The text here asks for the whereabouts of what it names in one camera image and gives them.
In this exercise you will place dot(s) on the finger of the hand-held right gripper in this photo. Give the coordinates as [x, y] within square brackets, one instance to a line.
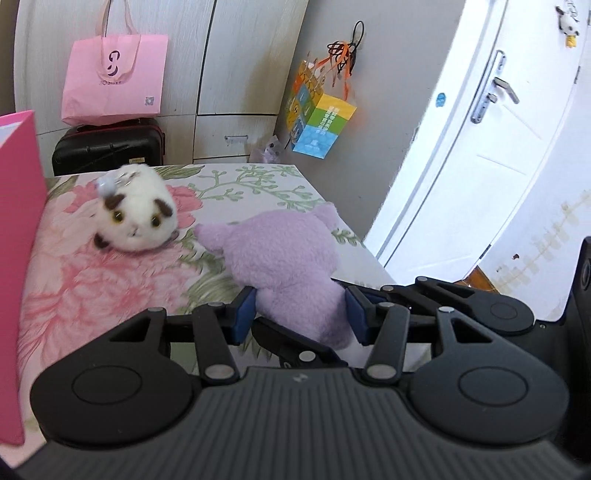
[300, 348]
[425, 293]

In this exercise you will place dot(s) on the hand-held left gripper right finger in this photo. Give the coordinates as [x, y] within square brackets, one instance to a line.
[358, 316]

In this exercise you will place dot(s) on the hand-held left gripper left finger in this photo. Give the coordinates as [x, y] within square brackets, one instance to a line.
[242, 318]

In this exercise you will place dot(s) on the purple plush toy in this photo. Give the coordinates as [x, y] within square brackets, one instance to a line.
[286, 263]

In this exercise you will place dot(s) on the white hamster plush with bell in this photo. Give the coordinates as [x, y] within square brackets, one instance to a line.
[138, 212]

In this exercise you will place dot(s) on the large pink box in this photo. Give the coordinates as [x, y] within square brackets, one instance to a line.
[18, 258]

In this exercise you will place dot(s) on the white door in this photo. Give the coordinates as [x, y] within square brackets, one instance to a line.
[485, 184]

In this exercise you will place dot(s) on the small grey floor object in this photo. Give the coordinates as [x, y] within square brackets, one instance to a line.
[268, 150]

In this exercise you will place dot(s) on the round blue door sticker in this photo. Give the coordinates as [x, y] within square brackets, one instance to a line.
[441, 99]

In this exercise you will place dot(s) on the colourful paper gift bag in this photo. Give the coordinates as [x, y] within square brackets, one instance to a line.
[318, 124]

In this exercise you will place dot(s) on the black suitcase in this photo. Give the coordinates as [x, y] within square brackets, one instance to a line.
[106, 147]

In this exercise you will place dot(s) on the pale wooden wardrobe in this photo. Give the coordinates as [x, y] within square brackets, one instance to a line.
[231, 69]

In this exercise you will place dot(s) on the pink shopping bag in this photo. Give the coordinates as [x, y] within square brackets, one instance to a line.
[115, 78]

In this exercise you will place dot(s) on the small plush door decoration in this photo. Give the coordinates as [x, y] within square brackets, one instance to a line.
[569, 25]

